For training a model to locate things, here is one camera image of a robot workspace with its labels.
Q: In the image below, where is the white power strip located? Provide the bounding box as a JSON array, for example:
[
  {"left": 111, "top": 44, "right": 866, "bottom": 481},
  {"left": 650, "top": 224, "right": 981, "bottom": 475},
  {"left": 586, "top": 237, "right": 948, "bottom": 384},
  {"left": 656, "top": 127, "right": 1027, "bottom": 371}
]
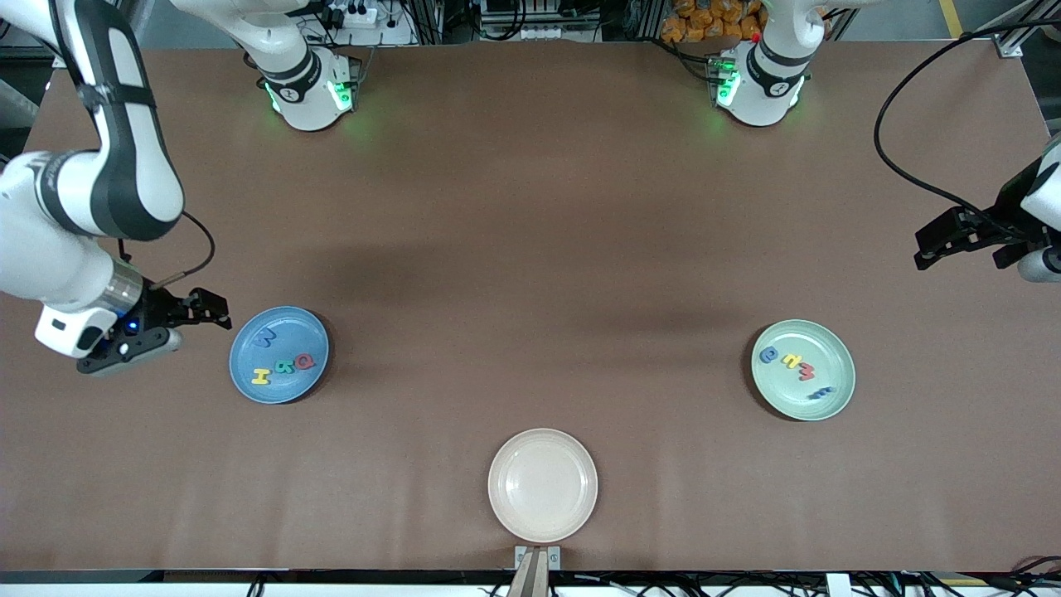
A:
[
  {"left": 319, "top": 4, "right": 380, "bottom": 27},
  {"left": 496, "top": 23, "right": 574, "bottom": 41}
]

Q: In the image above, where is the beige plate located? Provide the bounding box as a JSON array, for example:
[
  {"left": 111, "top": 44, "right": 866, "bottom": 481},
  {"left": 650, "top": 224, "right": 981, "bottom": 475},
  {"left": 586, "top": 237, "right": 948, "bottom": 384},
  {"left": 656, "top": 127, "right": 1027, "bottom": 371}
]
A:
[{"left": 487, "top": 428, "right": 599, "bottom": 545}]

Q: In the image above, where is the orange items pile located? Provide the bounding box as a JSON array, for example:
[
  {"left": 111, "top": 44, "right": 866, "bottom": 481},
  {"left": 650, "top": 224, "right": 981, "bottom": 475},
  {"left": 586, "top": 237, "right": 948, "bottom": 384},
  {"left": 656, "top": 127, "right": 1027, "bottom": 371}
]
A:
[{"left": 661, "top": 0, "right": 768, "bottom": 44}]

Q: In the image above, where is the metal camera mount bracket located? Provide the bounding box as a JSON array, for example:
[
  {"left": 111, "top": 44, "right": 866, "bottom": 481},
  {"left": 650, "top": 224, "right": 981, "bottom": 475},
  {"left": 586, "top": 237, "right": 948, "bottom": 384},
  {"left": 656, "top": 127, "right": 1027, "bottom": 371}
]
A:
[{"left": 507, "top": 545, "right": 562, "bottom": 597}]

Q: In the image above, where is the blue plate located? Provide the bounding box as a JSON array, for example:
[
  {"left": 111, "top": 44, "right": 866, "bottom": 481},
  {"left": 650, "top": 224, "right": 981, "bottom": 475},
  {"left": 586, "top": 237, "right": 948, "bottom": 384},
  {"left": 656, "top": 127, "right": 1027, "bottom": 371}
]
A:
[{"left": 229, "top": 306, "right": 331, "bottom": 405}]

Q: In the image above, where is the green plate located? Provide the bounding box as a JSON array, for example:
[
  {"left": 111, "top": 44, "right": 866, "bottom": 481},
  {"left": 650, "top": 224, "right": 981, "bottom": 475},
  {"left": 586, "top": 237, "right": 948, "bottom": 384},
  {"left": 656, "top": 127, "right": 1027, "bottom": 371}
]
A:
[{"left": 750, "top": 319, "right": 856, "bottom": 422}]

